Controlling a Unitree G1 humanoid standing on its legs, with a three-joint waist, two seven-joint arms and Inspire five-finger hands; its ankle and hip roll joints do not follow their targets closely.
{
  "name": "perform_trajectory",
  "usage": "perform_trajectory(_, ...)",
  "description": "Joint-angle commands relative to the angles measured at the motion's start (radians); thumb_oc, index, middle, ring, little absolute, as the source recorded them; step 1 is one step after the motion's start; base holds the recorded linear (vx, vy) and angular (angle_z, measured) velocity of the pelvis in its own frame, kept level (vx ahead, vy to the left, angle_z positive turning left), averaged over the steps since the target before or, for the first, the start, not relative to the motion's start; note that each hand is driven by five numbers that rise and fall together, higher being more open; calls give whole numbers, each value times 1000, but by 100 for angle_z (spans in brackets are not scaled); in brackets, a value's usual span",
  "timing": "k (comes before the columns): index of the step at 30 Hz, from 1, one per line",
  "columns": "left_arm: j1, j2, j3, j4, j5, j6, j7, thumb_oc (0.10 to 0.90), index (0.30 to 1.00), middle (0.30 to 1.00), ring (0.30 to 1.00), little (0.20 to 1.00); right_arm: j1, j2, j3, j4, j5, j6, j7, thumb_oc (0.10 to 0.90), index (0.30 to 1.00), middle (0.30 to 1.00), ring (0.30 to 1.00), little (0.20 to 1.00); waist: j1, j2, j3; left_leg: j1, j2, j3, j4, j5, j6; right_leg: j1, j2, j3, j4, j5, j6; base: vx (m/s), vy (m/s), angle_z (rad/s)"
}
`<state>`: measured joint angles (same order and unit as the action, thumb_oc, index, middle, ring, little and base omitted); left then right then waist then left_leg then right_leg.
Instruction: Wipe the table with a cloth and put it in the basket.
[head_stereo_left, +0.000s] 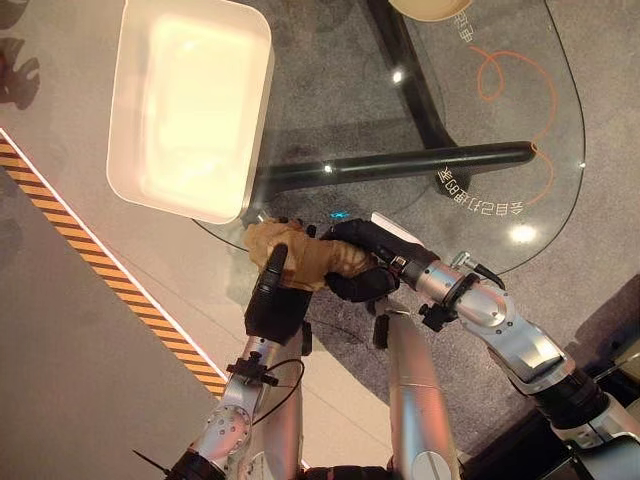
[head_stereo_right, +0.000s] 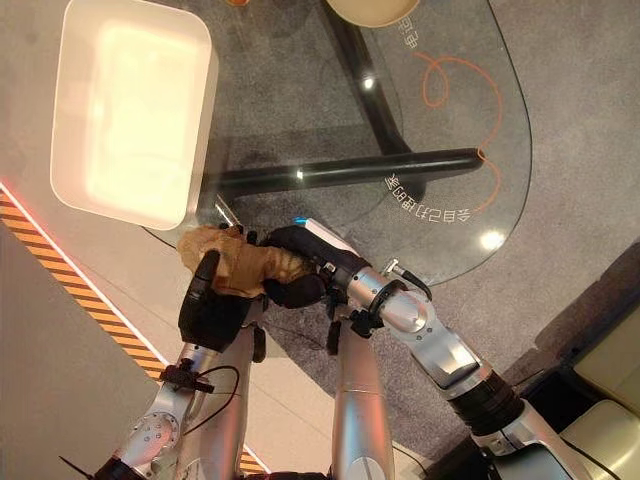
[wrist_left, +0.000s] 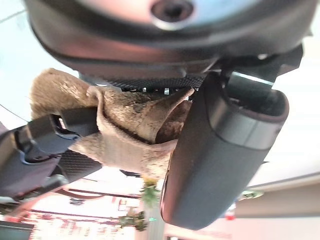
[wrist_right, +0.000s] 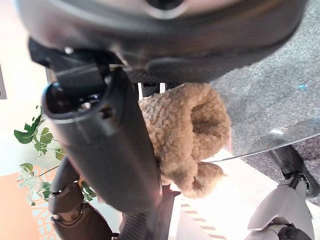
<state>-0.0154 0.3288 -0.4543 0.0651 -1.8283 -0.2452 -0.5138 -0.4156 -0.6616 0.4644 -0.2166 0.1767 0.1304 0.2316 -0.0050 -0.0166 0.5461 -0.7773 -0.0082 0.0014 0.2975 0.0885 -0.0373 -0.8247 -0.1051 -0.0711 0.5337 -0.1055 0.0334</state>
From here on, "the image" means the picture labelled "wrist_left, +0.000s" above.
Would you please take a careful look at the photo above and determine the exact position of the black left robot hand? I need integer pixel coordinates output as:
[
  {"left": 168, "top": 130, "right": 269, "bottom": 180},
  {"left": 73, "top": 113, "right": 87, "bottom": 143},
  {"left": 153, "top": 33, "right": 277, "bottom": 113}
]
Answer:
[{"left": 0, "top": 0, "right": 320, "bottom": 230}]

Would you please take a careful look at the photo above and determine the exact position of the brown fluffy cloth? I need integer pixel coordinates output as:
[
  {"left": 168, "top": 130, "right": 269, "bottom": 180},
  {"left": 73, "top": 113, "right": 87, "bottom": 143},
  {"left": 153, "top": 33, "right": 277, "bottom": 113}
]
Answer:
[{"left": 29, "top": 67, "right": 195, "bottom": 181}]

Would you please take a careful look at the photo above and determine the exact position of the green hanging plant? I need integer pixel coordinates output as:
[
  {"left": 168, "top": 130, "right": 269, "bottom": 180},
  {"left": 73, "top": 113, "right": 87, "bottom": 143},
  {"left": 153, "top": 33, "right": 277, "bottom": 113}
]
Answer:
[{"left": 239, "top": 190, "right": 265, "bottom": 201}]

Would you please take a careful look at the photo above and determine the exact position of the small red object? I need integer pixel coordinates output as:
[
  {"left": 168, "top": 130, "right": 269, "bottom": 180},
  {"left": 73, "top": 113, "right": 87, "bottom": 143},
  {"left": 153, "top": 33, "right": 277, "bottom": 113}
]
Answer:
[{"left": 224, "top": 203, "right": 237, "bottom": 221}]

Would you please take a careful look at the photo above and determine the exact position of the green leafy plant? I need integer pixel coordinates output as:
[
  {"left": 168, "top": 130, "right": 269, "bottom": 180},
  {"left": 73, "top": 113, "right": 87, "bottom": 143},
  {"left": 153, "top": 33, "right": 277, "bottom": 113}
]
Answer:
[
  {"left": 139, "top": 175, "right": 161, "bottom": 209},
  {"left": 118, "top": 211, "right": 149, "bottom": 232}
]

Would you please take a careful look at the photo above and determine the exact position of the dark flat screen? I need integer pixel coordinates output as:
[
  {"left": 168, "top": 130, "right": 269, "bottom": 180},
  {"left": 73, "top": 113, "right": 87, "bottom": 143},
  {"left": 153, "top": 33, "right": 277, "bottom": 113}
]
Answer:
[{"left": 0, "top": 219, "right": 35, "bottom": 240}]

